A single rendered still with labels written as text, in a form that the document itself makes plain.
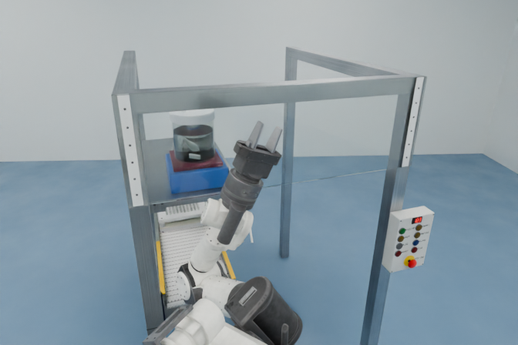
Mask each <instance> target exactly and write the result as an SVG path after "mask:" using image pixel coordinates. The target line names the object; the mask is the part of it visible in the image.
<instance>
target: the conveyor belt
mask: <svg viewBox="0 0 518 345"><path fill-rule="evenodd" d="M158 226H159V221H158ZM208 227H209V226H207V225H202V226H193V227H189V228H184V229H176V230H171V231H166V232H164V233H160V227H159V234H160V248H161V253H162V262H163V276H164V283H165V286H166V287H165V291H166V304H167V309H170V308H174V307H178V306H183V305H187V304H186V303H185V302H184V300H183V298H181V296H180V295H179V293H178V291H177V287H176V276H177V271H178V270H179V268H180V266H181V265H183V264H185V263H188V262H189V260H190V257H191V254H192V252H193V251H194V249H195V247H196V246H197V245H198V244H199V243H200V241H201V239H202V238H203V236H204V234H205V232H206V231H207V229H208ZM219 261H221V262H222V264H224V262H223V260H222V257H221V255H219Z"/></svg>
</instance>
